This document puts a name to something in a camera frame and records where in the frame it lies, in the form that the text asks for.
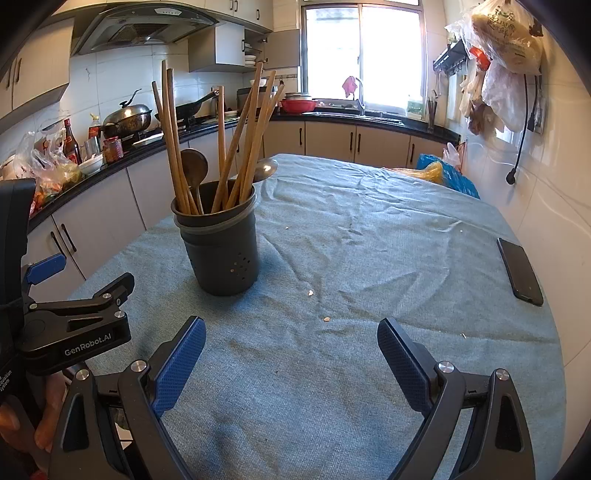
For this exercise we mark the beige wall cabinets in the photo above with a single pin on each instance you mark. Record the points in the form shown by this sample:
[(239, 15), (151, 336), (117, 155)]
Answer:
[(217, 50)]

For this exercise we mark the bunch of wooden chopsticks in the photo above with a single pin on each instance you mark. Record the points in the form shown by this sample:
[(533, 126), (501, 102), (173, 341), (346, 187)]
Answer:
[(171, 87)]

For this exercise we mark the steel wok with lid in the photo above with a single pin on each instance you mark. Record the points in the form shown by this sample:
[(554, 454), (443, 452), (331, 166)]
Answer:
[(127, 120)]

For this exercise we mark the black wok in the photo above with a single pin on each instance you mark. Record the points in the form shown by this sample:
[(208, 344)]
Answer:
[(191, 108)]

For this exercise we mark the red basin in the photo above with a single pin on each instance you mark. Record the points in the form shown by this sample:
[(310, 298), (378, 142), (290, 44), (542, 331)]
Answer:
[(298, 107)]

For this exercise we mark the holder of dark chopsticks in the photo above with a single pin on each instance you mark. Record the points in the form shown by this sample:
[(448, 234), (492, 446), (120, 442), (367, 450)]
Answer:
[(431, 117)]

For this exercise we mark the chrome faucet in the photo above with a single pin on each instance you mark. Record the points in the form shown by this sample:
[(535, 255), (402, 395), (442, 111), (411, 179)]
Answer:
[(361, 99)]

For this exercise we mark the red-labelled jar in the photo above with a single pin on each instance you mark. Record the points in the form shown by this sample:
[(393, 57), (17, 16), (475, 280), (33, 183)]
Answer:
[(113, 150)]

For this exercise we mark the crumpled clear plastic bag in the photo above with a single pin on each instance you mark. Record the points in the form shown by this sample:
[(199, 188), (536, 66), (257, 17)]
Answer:
[(503, 97)]

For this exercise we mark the white wall socket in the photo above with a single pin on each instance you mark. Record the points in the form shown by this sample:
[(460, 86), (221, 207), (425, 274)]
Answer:
[(541, 120)]

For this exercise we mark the hanging pale plastic bags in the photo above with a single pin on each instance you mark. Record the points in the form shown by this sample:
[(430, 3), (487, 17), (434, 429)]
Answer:
[(475, 110)]

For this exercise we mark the dark grey perforated utensil holder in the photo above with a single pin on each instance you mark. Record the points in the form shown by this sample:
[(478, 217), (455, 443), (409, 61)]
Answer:
[(221, 258)]

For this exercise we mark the yellow-capped oil bottle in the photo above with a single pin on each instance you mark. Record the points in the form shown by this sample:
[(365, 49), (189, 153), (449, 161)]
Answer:
[(94, 134)]

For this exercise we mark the range hood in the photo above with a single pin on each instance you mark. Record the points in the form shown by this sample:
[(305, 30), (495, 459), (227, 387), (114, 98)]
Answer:
[(138, 27)]

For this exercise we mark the kitchen window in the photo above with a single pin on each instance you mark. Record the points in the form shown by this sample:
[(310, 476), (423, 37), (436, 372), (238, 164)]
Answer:
[(360, 46)]

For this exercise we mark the pink cloth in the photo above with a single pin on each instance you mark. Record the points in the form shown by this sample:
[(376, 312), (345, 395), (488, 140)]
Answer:
[(349, 86)]

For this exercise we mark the red plastic bag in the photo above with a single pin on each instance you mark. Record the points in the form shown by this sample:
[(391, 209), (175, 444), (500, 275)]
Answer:
[(480, 57)]

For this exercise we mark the beige base cabinets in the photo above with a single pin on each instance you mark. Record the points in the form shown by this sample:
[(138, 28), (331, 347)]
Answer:
[(332, 138)]

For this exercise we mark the black kitchen countertop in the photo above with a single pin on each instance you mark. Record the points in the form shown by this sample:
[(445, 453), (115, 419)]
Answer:
[(415, 128)]

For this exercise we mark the dark sauce bottle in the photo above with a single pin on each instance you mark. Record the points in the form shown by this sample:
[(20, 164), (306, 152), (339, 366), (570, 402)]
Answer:
[(71, 145)]

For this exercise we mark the blue plastic bag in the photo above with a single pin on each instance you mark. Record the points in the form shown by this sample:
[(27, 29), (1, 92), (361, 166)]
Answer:
[(457, 182)]

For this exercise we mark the white plastic bag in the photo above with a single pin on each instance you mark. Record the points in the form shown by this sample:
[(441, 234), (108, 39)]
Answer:
[(451, 154)]

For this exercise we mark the silver countertop appliance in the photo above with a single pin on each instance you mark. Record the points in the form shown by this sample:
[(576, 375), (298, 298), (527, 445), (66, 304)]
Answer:
[(242, 96)]

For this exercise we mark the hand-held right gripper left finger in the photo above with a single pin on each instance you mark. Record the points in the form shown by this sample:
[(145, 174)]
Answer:
[(180, 364)]

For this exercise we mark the black smartphone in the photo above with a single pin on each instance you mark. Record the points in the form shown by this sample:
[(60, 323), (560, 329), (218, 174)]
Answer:
[(519, 272)]

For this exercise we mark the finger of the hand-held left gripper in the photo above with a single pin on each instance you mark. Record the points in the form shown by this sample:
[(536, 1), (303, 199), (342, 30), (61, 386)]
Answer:
[(55, 323), (46, 267)]

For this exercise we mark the clear bag with beige contents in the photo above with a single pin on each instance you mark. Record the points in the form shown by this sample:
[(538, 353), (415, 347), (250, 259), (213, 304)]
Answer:
[(508, 41)]

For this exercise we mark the clear bag of groceries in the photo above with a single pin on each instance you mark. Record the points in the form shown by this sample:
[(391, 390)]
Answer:
[(46, 170)]

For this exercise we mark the person's left hand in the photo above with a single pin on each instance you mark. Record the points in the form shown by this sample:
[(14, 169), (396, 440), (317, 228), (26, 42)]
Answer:
[(51, 406)]

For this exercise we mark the stacked white dishes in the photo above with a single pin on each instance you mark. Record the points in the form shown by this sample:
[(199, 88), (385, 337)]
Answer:
[(250, 59)]

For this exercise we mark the yellow plastic bag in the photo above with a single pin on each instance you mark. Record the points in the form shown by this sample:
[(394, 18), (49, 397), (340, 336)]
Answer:
[(429, 174)]

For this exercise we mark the stainless steel sink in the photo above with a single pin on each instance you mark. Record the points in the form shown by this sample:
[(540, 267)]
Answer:
[(383, 116)]

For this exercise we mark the metal spoon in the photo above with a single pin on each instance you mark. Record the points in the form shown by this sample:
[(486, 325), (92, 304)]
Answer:
[(194, 166), (267, 168)]

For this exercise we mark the black wall rack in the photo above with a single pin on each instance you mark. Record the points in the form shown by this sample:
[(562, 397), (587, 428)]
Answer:
[(450, 55)]

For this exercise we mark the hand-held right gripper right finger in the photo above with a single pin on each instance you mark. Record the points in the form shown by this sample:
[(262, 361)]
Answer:
[(406, 364)]

